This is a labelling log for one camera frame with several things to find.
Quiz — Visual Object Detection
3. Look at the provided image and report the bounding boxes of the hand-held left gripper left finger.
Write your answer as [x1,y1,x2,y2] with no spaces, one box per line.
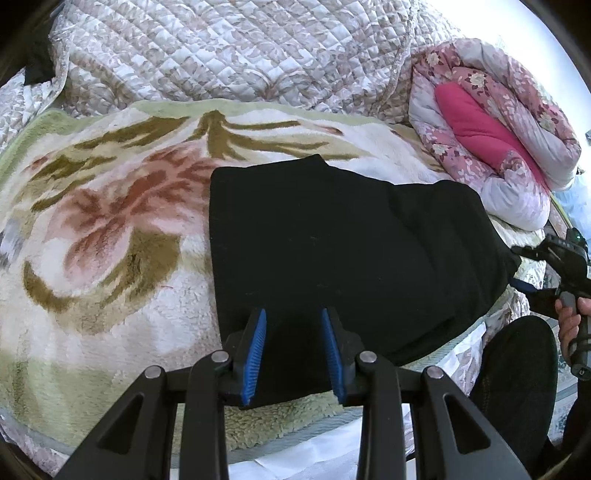
[53,307,269,480]

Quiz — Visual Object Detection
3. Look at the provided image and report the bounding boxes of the pink floral comforter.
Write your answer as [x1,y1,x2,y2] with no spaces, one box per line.
[409,38,583,232]

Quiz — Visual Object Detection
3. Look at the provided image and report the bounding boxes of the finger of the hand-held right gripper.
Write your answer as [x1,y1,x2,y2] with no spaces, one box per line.
[510,237,561,266]
[512,276,560,319]

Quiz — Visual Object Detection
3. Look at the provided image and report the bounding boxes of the quilted floral bedspread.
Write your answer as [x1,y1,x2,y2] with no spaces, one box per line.
[0,0,462,153]

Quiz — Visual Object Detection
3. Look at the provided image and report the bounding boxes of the black garment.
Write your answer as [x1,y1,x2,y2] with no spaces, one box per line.
[22,41,57,87]

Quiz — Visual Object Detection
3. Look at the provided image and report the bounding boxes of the person's leg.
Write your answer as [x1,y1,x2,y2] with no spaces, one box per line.
[468,316,560,468]

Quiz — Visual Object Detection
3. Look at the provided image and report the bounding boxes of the white cloth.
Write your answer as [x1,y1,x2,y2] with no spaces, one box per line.
[252,411,416,469]

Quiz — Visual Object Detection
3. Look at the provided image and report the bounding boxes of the floral fleece blanket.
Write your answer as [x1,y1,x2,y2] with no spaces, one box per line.
[0,99,546,464]

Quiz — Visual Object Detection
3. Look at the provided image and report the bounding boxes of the black pants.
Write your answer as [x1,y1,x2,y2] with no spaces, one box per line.
[209,154,522,409]

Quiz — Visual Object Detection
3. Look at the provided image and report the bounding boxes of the person's right hand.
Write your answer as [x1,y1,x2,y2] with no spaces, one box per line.
[555,295,591,365]

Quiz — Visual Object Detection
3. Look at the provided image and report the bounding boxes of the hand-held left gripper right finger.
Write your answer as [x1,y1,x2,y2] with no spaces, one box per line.
[320,307,532,480]

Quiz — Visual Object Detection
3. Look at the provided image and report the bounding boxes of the floral bed sheet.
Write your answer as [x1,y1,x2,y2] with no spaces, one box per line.
[0,217,573,480]

